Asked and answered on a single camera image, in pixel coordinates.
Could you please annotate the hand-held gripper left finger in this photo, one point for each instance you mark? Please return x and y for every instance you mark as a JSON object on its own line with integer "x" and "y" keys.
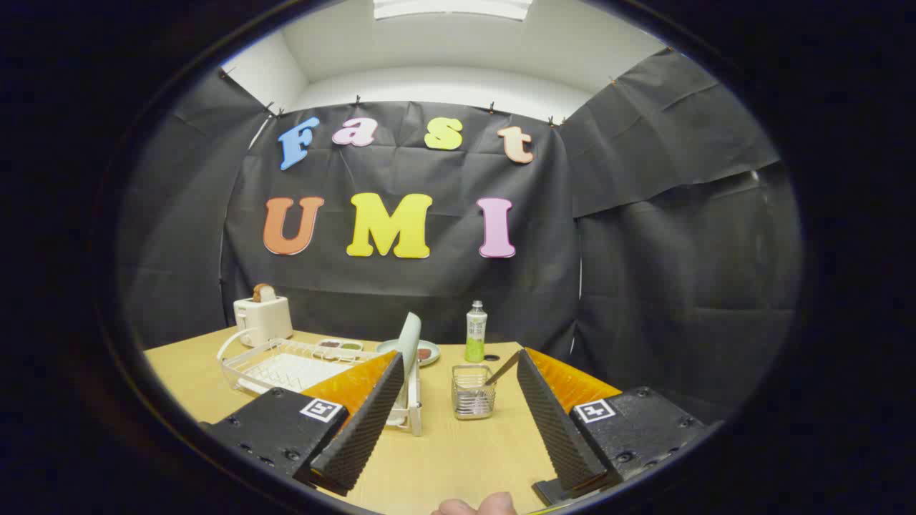
{"x": 365, "y": 429}

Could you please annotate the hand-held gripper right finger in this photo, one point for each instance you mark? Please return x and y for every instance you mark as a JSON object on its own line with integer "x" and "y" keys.
{"x": 558, "y": 429}

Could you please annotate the light green plate with meat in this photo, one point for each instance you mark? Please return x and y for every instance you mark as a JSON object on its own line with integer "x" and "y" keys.
{"x": 431, "y": 354}

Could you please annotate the white divided bean tray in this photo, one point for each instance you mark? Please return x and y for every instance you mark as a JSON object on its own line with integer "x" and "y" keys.
{"x": 340, "y": 347}

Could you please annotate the green and white drink bottle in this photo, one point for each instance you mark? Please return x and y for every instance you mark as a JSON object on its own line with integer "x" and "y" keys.
{"x": 476, "y": 336}

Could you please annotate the white toaster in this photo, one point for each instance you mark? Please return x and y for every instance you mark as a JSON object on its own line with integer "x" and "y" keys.
{"x": 263, "y": 320}

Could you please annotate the black backdrop cloth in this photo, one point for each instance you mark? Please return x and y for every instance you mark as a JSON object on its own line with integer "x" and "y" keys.
{"x": 644, "y": 286}

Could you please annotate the toast slice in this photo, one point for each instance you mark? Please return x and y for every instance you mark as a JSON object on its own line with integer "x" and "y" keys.
{"x": 263, "y": 292}

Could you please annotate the ceiling light panel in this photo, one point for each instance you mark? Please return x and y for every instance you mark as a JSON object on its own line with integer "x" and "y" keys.
{"x": 451, "y": 7}

